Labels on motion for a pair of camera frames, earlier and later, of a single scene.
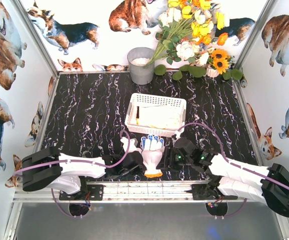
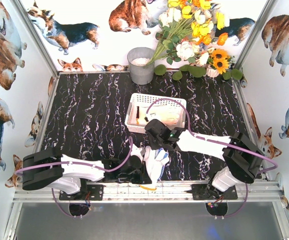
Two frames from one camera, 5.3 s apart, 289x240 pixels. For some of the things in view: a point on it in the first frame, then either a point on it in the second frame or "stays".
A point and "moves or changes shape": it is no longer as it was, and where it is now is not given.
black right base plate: (207, 192) stays
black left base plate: (88, 192) stays
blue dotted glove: (152, 148) moves or changes shape
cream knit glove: (159, 117) stays
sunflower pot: (218, 63) stays
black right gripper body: (168, 159) → (151, 136)
